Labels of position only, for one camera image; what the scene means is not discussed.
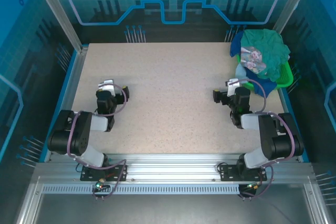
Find green plastic laundry basket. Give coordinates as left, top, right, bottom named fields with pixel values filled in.
left=236, top=53, right=294, bottom=89

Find slotted grey cable duct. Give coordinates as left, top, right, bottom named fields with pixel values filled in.
left=41, top=185, right=242, bottom=196

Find steel base panel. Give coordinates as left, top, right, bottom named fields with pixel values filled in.
left=15, top=176, right=327, bottom=224

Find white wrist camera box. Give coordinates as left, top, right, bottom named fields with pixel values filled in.
left=98, top=79, right=117, bottom=96
left=227, top=78, right=240, bottom=98

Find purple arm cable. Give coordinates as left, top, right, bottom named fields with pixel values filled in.
left=230, top=79, right=295, bottom=201
left=66, top=82, right=130, bottom=201

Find small connector with LED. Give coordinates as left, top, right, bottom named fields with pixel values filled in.
left=94, top=178, right=110, bottom=193
left=241, top=181, right=264, bottom=191

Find blue t-shirt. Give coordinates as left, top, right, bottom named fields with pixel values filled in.
left=230, top=31, right=278, bottom=97

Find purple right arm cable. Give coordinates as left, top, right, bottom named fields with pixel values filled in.
left=230, top=79, right=295, bottom=201

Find light grey-blue t-shirt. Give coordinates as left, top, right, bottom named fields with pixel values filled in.
left=235, top=63, right=250, bottom=83

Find green t-shirt with print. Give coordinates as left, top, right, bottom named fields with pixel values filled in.
left=239, top=28, right=291, bottom=82

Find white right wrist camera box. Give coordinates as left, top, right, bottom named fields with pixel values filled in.
left=227, top=78, right=240, bottom=98

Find aluminium front frame rail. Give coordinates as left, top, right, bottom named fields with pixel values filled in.
left=33, top=152, right=314, bottom=183

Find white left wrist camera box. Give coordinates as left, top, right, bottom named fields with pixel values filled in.
left=98, top=79, right=117, bottom=96

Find aluminium frame post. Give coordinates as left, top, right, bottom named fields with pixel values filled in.
left=28, top=0, right=89, bottom=54
left=271, top=0, right=310, bottom=35

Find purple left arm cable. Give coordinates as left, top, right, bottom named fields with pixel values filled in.
left=66, top=82, right=130, bottom=201

